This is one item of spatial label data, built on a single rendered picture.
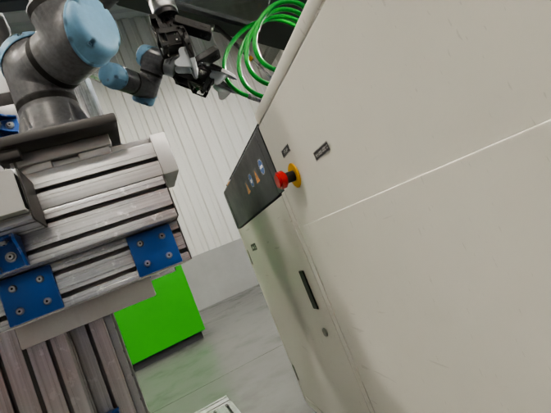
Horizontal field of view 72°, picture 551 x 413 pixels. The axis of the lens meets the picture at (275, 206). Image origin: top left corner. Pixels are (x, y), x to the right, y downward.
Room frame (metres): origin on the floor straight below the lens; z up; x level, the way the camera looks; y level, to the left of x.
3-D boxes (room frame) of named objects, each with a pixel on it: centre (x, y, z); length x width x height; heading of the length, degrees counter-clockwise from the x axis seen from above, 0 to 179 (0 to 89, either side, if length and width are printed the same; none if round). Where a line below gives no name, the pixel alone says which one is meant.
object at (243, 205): (1.20, 0.05, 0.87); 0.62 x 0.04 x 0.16; 17
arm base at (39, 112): (0.77, 0.36, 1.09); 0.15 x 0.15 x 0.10
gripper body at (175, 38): (1.06, 0.09, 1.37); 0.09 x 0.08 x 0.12; 107
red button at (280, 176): (0.75, -0.04, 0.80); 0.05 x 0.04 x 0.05; 17
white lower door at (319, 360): (1.19, 0.07, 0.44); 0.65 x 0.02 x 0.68; 17
